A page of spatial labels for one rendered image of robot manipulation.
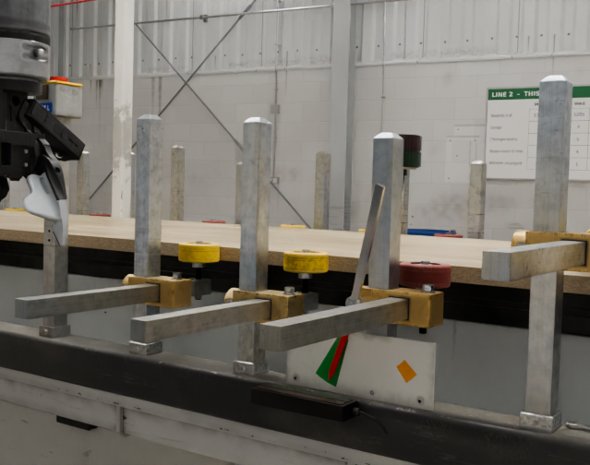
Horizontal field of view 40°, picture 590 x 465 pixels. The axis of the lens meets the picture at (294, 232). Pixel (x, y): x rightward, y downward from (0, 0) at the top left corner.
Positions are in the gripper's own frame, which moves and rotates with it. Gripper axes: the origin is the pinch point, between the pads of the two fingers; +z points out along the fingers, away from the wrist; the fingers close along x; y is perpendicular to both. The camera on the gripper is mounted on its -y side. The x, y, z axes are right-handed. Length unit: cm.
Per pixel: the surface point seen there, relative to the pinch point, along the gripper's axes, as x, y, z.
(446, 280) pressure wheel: 40, -47, 5
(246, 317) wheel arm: 11.4, -35.4, 12.6
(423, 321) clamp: 39, -39, 11
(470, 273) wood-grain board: 41, -56, 5
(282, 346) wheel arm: 33.9, -7.3, 10.0
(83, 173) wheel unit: -148, -167, -12
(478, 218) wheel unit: 15, -152, -2
